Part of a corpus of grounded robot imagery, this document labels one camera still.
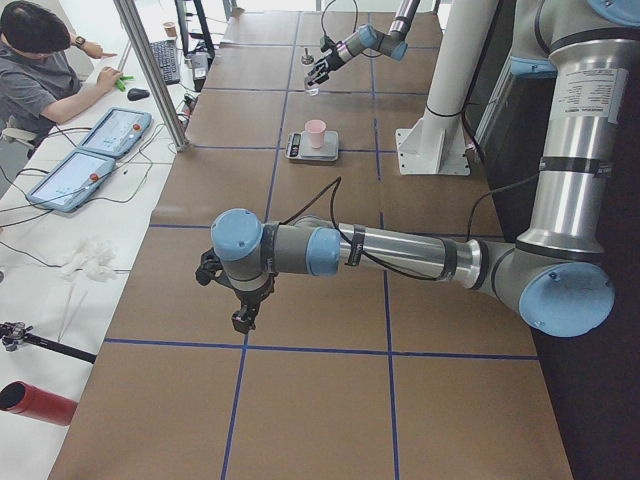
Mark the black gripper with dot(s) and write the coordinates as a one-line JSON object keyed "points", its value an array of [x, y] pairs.
{"points": [[330, 59], [248, 297]]}

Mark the glass sauce dispenser bottle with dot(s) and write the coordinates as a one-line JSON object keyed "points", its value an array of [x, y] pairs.
{"points": [[309, 70]]}

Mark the pink plastic cup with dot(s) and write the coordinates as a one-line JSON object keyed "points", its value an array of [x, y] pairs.
{"points": [[315, 130]]}

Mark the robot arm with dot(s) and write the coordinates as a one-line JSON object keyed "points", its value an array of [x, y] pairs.
{"points": [[364, 37], [551, 275]]}

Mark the digital kitchen scale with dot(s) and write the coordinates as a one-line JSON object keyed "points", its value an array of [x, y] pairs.
{"points": [[299, 148]]}

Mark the paper coffee cup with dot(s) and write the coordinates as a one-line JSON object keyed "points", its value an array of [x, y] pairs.
{"points": [[170, 30]]}

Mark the black device with label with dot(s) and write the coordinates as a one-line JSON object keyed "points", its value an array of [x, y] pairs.
{"points": [[199, 62]]}

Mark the black keyboard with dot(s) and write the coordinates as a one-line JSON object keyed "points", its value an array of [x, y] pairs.
{"points": [[165, 54]]}

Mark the crumpled white tissue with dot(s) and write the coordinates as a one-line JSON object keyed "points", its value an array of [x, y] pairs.
{"points": [[91, 256]]}

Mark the black computer mouse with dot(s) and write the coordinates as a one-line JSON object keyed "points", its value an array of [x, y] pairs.
{"points": [[136, 94]]}

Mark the green object on desk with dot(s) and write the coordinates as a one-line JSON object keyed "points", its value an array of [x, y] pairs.
{"points": [[121, 82]]}

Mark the black tripod rod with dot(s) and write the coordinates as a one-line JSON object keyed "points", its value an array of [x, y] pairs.
{"points": [[16, 335]]}

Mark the lower teach pendant tablet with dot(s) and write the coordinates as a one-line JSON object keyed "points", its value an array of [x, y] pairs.
{"points": [[71, 183]]}

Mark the teach pendant tablet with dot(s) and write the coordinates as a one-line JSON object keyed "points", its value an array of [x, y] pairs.
{"points": [[115, 134], [71, 183]]}

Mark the upper teach pendant tablet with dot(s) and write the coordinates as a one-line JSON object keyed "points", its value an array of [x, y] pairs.
{"points": [[115, 134]]}

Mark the red cylinder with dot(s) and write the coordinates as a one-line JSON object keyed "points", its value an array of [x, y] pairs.
{"points": [[32, 402]]}

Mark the seated man grey shirt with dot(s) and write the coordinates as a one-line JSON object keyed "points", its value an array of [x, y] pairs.
{"points": [[39, 87]]}

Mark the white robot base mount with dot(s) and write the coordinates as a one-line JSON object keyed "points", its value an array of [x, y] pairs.
{"points": [[436, 145]]}

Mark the aluminium frame post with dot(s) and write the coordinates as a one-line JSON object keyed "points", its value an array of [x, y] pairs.
{"points": [[135, 30]]}

